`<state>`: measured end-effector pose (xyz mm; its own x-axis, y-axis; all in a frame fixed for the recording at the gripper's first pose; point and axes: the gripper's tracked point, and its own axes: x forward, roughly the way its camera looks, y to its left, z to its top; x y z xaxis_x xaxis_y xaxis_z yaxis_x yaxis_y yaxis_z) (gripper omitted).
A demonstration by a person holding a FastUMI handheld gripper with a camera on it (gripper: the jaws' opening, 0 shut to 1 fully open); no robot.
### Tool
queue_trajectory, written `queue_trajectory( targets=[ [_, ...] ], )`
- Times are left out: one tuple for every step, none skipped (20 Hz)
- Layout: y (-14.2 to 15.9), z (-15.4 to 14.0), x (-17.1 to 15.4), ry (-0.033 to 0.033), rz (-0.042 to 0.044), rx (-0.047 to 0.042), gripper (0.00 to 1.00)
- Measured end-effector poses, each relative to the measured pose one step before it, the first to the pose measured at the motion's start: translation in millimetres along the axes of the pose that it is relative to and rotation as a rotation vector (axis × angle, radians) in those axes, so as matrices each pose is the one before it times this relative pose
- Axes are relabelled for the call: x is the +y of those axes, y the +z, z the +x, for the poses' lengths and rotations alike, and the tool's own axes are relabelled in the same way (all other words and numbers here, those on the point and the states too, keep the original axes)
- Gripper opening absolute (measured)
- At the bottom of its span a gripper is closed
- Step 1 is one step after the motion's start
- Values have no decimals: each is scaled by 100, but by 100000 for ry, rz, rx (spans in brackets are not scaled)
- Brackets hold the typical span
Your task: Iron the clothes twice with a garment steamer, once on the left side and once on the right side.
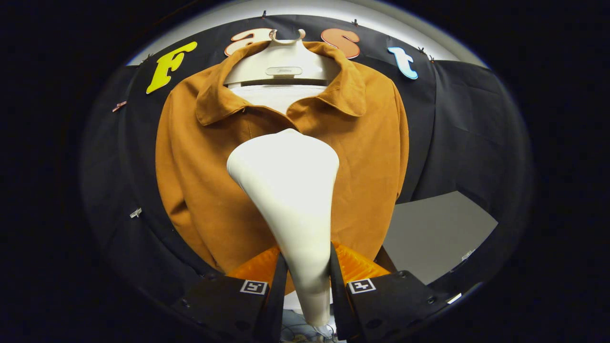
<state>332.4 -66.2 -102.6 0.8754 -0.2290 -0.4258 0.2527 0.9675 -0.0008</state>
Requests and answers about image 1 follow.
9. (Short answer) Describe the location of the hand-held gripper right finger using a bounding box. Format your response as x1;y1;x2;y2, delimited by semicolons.
329;241;438;342

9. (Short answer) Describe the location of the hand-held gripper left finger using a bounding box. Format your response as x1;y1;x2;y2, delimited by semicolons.
172;245;289;343

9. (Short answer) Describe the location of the white garment steamer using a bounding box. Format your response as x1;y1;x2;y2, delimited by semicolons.
226;128;340;327

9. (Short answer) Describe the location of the orange-brown button shirt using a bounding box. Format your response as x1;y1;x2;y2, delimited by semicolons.
155;40;410;296

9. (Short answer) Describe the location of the white garment hanger board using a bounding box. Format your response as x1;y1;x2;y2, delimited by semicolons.
223;29;342;315

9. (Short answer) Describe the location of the black backdrop cloth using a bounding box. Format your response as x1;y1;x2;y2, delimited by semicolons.
81;14;532;315

